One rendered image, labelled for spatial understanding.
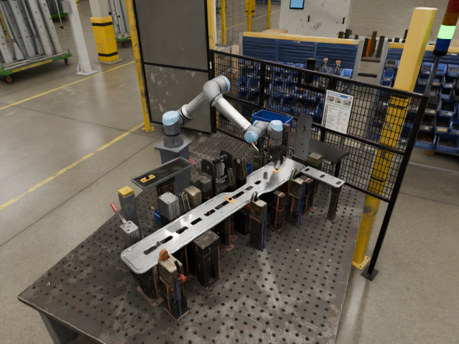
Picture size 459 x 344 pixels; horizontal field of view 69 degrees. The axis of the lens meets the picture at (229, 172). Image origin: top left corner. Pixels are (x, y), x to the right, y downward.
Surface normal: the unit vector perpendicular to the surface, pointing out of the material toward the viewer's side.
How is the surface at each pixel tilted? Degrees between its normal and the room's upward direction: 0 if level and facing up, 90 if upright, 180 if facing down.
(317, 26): 90
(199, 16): 90
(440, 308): 0
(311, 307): 0
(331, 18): 90
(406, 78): 90
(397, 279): 0
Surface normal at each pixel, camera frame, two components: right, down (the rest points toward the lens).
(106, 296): 0.00, -0.85
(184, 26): -0.43, 0.48
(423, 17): -0.70, 0.39
